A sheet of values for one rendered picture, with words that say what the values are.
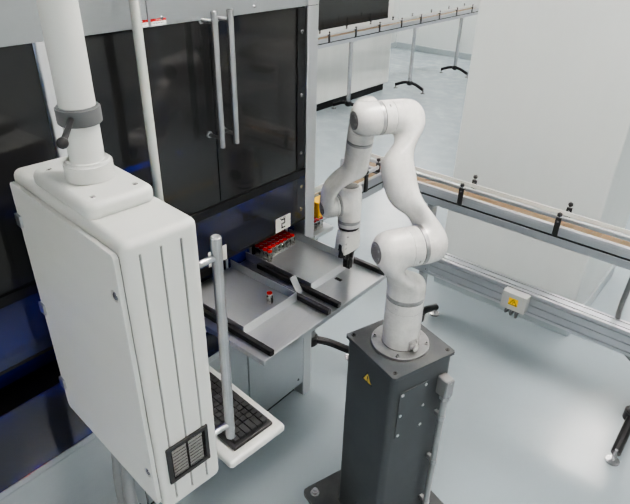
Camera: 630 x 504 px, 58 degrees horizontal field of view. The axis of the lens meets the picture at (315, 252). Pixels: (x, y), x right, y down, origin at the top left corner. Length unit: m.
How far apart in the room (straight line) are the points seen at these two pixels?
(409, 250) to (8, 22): 1.13
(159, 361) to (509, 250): 2.62
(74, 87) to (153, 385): 0.61
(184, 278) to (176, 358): 0.19
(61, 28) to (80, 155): 0.24
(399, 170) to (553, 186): 1.73
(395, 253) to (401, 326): 0.28
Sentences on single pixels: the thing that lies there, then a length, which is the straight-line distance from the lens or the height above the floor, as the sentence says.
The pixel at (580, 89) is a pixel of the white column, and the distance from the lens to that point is 3.16.
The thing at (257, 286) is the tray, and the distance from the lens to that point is 2.13.
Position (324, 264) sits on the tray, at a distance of 2.26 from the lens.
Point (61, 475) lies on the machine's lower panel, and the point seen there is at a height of 0.52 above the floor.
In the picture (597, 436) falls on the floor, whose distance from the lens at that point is 3.10.
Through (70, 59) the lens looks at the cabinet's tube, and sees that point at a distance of 1.19.
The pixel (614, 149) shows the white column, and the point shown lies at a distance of 3.17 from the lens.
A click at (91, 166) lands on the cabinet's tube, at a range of 1.24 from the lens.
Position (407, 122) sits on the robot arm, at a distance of 1.73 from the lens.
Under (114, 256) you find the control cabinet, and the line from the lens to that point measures 1.10.
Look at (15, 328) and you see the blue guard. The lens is 1.73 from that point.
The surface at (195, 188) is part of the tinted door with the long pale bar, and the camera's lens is 1.90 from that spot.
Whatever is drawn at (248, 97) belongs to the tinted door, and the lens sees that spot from 1.98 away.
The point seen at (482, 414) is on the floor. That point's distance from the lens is 3.00.
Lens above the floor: 2.06
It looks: 30 degrees down
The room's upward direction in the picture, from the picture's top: 1 degrees clockwise
